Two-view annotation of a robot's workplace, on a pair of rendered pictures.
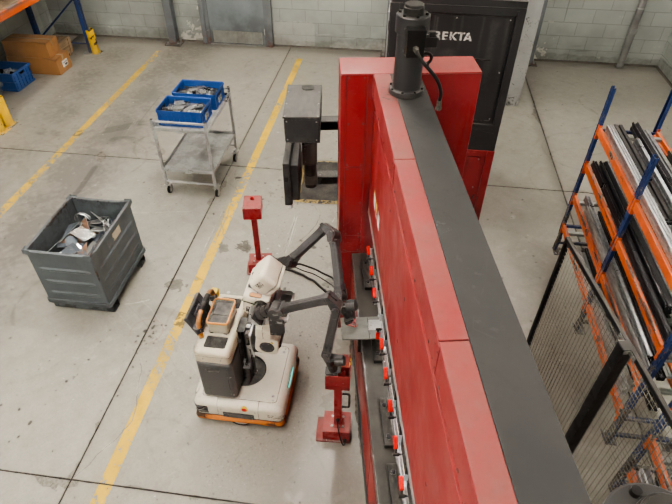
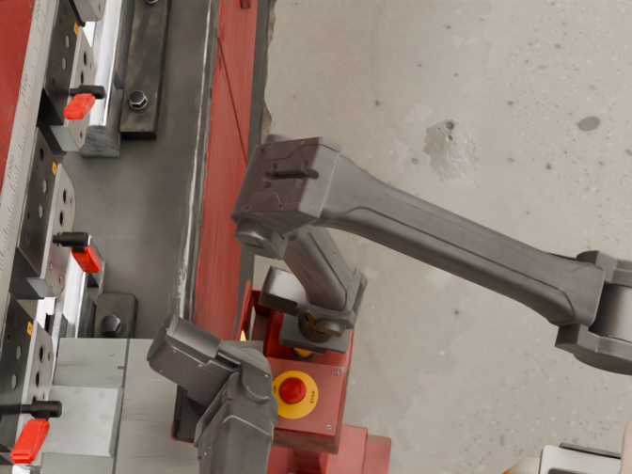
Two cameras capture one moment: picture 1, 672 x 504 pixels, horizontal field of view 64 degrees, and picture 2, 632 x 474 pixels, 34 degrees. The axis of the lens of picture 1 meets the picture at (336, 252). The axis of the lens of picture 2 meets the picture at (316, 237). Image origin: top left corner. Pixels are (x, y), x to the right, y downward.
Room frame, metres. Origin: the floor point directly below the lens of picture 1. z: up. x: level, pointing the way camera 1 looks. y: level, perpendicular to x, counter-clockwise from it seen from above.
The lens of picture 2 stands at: (2.54, 0.12, 2.25)
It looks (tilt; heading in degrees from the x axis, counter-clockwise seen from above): 65 degrees down; 190
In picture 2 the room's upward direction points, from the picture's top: 6 degrees counter-clockwise
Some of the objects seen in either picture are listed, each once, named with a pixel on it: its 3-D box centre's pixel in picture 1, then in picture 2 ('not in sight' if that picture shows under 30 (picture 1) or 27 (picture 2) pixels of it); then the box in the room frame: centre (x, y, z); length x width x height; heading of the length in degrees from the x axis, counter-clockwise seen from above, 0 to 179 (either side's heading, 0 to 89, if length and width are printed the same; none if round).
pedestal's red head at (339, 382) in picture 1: (338, 369); (292, 369); (2.08, -0.02, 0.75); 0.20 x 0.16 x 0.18; 176
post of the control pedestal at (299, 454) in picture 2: (338, 400); (306, 429); (2.08, -0.02, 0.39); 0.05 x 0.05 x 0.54; 86
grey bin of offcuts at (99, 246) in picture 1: (91, 253); not in sight; (3.61, 2.22, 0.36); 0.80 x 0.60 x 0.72; 173
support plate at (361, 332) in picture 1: (361, 328); (154, 408); (2.22, -0.17, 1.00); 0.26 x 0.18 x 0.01; 93
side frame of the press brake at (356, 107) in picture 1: (394, 213); not in sight; (3.21, -0.44, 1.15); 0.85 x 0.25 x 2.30; 93
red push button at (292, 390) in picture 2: not in sight; (292, 392); (2.13, -0.02, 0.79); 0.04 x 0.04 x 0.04
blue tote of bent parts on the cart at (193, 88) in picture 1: (199, 94); not in sight; (5.69, 1.56, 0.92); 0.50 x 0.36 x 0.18; 83
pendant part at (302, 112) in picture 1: (304, 152); not in sight; (3.46, 0.24, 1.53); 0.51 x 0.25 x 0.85; 0
